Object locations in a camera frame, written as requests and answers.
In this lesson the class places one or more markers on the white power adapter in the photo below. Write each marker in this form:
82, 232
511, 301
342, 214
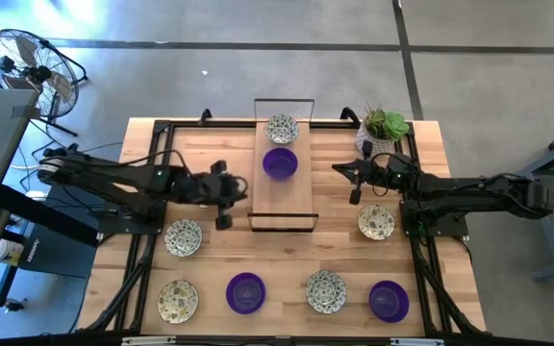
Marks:
36, 195

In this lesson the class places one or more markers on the white strip on beam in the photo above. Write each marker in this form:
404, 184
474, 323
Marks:
147, 340
416, 341

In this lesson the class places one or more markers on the black curved frame clamp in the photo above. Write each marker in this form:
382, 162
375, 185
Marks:
205, 116
350, 115

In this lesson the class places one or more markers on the black caster wheel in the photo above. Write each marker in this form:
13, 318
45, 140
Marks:
13, 305

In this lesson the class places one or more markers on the purple bowl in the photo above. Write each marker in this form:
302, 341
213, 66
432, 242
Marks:
280, 163
245, 293
388, 301

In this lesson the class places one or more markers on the black floor fan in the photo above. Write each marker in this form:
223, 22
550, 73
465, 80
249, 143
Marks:
36, 73

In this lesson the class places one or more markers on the teal floral patterned bowl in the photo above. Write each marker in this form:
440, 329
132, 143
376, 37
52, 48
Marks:
325, 291
281, 129
183, 237

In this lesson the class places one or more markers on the succulent plant in patterned pot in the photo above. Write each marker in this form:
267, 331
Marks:
383, 126

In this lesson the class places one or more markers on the white and yellow container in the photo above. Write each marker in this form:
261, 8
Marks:
7, 250

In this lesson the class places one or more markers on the beige leaf patterned bowl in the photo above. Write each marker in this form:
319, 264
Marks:
177, 301
376, 222

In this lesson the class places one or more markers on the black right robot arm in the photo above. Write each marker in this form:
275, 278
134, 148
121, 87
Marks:
474, 192

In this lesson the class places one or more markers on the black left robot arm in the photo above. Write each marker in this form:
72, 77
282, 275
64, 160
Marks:
113, 175

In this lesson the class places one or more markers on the black box white lettering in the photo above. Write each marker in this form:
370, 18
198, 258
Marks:
60, 254

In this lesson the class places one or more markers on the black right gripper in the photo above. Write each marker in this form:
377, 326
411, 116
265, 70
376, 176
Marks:
378, 175

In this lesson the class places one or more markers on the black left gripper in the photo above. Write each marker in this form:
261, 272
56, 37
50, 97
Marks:
209, 190

